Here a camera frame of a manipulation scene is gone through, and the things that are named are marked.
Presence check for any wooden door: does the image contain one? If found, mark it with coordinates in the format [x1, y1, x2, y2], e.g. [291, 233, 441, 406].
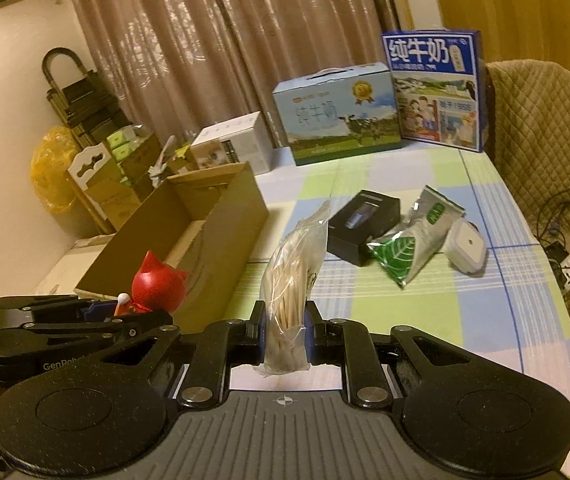
[427, 0, 570, 81]

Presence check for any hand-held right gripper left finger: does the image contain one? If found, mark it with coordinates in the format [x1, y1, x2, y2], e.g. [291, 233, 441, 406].
[92, 300, 268, 408]

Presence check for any white square lidded container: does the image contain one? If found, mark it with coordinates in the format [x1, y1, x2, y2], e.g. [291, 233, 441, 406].
[446, 217, 488, 276]

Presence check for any light blue milk carton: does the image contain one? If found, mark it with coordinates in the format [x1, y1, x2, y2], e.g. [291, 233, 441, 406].
[271, 62, 408, 167]

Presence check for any quilted covered chair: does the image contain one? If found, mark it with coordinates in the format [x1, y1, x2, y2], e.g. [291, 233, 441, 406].
[485, 60, 570, 221]

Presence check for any yellow plastic bag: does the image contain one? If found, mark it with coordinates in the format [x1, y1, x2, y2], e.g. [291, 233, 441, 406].
[30, 127, 86, 213]

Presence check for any black product box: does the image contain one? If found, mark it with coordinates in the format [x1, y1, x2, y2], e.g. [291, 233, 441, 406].
[326, 190, 402, 267]

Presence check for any folded black step ladder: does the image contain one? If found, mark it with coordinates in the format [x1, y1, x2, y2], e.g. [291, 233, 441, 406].
[42, 47, 132, 151]

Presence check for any brown storage carton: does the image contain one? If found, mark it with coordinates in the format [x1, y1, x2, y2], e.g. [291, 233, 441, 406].
[100, 132, 165, 231]

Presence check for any bag of cotton swabs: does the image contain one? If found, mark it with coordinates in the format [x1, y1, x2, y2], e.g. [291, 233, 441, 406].
[252, 200, 332, 377]

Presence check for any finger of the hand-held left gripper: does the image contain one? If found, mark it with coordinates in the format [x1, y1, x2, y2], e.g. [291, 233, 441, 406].
[0, 294, 118, 322]
[15, 310, 175, 349]

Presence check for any brown patterned curtain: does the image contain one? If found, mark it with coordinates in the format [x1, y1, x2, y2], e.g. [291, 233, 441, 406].
[65, 0, 401, 150]

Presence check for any silver green leaf tea pouch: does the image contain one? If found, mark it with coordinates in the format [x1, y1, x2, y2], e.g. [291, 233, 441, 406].
[366, 185, 466, 288]

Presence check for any dark blue milk carton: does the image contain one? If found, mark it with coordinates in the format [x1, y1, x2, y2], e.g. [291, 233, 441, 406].
[381, 29, 488, 153]

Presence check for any red cat figurine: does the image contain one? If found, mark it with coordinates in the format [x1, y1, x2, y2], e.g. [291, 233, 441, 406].
[114, 250, 189, 322]

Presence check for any white cardboard carry handle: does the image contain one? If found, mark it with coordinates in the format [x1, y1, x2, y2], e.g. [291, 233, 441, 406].
[67, 142, 116, 222]

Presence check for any small brown cardboard box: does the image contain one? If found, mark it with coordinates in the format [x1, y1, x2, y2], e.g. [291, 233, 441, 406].
[167, 144, 202, 176]

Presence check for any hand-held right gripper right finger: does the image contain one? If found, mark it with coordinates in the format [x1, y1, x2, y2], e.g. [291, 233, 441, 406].
[302, 300, 471, 408]

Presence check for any white appliance box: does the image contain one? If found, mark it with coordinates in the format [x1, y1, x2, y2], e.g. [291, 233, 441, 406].
[190, 112, 274, 176]

